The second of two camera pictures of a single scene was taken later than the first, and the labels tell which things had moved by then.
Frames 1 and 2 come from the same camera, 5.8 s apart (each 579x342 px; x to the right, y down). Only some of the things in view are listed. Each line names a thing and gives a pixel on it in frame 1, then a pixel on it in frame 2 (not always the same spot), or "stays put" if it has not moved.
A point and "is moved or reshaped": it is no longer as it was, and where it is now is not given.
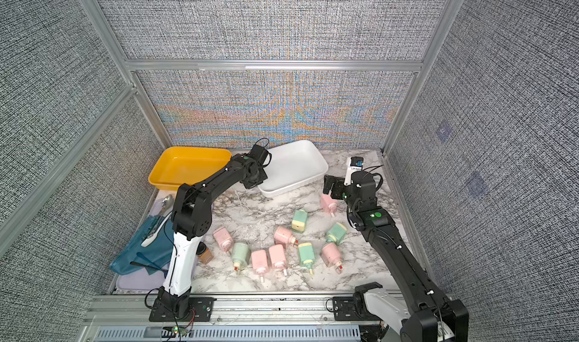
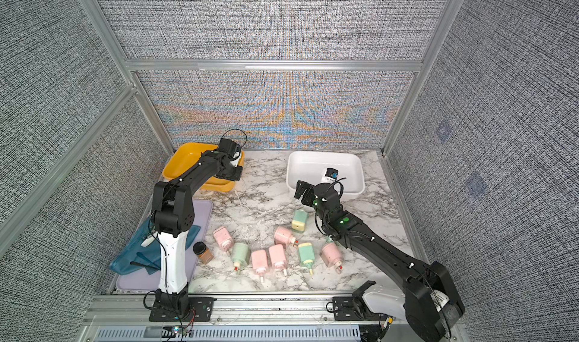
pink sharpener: x=283 y=236 stays put
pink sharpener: x=332 y=257 stays put
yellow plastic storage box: x=179 y=165 is moved or reshaped
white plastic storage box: x=292 y=165 is moved or reshaped
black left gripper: x=264 y=177 -> x=237 y=175
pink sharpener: x=222 y=239 stays put
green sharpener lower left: x=240 y=255 stays put
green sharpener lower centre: x=307 y=256 stays put
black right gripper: x=335 y=180 -> x=314 y=192
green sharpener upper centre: x=298 y=221 stays put
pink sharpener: x=278 y=257 stays put
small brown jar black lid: x=203 y=252 stays put
